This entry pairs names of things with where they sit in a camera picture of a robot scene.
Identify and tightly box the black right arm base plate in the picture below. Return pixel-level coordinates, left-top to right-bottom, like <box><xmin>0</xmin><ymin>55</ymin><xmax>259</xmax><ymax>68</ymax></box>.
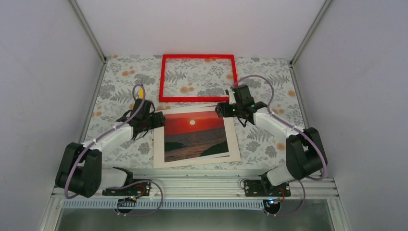
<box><xmin>243</xmin><ymin>180</ymin><xmax>291</xmax><ymax>197</ymax></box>

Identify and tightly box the right aluminium corner post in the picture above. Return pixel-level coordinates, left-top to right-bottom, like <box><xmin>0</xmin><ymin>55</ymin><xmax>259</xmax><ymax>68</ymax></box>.
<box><xmin>290</xmin><ymin>0</ymin><xmax>333</xmax><ymax>69</ymax></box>

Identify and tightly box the sunset photo print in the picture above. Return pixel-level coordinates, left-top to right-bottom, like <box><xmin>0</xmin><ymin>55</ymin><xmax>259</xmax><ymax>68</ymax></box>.
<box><xmin>164</xmin><ymin>111</ymin><xmax>229</xmax><ymax>163</ymax></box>

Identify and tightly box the yellow handled screwdriver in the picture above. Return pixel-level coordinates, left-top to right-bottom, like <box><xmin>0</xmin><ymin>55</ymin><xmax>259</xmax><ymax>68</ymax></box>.
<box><xmin>138</xmin><ymin>87</ymin><xmax>144</xmax><ymax>99</ymax></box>

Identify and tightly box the white mat board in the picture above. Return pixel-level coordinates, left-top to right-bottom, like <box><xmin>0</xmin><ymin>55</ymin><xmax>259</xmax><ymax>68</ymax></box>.
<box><xmin>153</xmin><ymin>103</ymin><xmax>241</xmax><ymax>168</ymax></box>

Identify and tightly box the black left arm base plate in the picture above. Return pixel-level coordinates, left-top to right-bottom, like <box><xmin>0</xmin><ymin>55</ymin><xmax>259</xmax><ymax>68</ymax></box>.
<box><xmin>102</xmin><ymin>179</ymin><xmax>152</xmax><ymax>197</ymax></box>

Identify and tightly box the left aluminium corner post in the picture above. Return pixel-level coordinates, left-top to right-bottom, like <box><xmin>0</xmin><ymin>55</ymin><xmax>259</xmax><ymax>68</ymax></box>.
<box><xmin>69</xmin><ymin>0</ymin><xmax>106</xmax><ymax>64</ymax></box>

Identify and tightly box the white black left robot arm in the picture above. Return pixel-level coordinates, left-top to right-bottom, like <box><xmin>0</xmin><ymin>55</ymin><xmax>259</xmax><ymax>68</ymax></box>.
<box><xmin>55</xmin><ymin>99</ymin><xmax>166</xmax><ymax>199</ymax></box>

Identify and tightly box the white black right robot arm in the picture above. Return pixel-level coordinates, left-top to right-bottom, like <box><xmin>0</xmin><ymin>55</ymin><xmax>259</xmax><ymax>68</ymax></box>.
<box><xmin>215</xmin><ymin>85</ymin><xmax>327</xmax><ymax>196</ymax></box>

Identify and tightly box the aluminium extrusion rail base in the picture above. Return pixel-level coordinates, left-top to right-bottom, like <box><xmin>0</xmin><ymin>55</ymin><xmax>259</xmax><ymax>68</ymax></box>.
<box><xmin>51</xmin><ymin>158</ymin><xmax>339</xmax><ymax>200</ymax></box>

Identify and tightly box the grey slotted cable duct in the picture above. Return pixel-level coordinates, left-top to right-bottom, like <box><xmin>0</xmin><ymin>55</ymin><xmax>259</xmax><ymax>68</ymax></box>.
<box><xmin>62</xmin><ymin>198</ymin><xmax>264</xmax><ymax>210</ymax></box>

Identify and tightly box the aluminium corner post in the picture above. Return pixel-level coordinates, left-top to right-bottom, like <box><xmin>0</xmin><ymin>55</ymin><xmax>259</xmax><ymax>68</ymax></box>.
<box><xmin>69</xmin><ymin>0</ymin><xmax>106</xmax><ymax>64</ymax></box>
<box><xmin>290</xmin><ymin>0</ymin><xmax>333</xmax><ymax>69</ymax></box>

